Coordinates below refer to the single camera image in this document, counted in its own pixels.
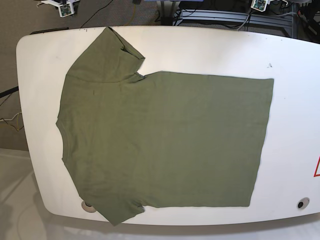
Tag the olive green T-shirt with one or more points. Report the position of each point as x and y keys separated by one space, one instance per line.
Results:
x=165 y=139

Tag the red triangle sticker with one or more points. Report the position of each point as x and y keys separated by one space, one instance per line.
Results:
x=317 y=169

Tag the left table cable grommet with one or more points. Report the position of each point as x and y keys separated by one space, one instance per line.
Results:
x=87 y=207

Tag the table cable grommet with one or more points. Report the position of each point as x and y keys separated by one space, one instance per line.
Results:
x=303 y=203
x=87 y=207

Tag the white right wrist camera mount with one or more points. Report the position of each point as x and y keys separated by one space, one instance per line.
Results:
x=65 y=7

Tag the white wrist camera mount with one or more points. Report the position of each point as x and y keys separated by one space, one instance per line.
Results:
x=65 y=7
x=261 y=5

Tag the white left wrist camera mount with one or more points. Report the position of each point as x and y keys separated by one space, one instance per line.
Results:
x=261 y=5

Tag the aluminium frame rail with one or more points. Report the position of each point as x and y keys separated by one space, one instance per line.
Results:
x=237 y=20

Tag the right table cable grommet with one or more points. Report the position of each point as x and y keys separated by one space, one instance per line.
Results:
x=303 y=203

